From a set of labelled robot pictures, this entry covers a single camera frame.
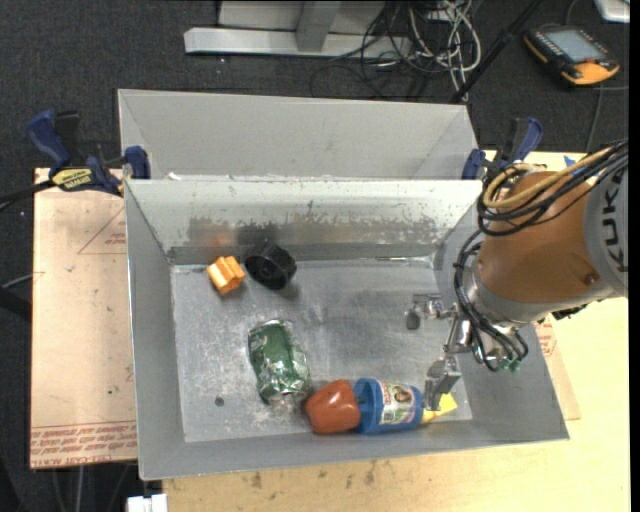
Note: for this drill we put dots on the orange ridged block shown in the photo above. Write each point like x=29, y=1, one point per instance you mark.
x=226, y=275

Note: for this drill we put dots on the grey metal bin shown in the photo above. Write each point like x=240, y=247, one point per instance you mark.
x=350, y=310

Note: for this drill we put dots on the red toy bell pepper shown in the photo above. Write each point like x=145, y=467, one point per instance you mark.
x=332, y=407

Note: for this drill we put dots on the crushed green can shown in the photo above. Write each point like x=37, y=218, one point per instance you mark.
x=277, y=362

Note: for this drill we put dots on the black round wheel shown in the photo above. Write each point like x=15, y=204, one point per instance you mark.
x=270, y=267

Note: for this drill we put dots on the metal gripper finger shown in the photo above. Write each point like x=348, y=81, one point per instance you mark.
x=440, y=382
x=430, y=307

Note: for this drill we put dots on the blue bottle with yellow cap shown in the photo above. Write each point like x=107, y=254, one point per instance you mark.
x=395, y=407

